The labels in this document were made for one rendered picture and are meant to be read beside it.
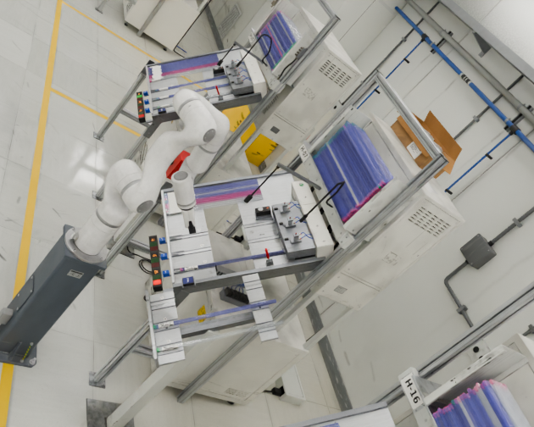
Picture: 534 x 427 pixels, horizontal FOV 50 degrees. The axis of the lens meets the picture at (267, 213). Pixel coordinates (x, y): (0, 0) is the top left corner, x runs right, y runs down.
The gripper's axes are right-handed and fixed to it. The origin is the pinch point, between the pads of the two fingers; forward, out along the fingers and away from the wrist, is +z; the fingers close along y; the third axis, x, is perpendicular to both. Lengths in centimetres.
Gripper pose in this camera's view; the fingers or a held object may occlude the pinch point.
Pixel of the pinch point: (191, 229)
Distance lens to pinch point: 263.5
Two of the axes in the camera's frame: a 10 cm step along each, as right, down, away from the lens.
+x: 9.8, -1.9, 1.1
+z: 0.6, 7.4, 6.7
